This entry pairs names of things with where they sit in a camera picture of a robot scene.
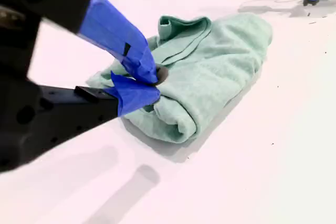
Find pale green T-shirt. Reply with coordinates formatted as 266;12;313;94
86;13;274;145

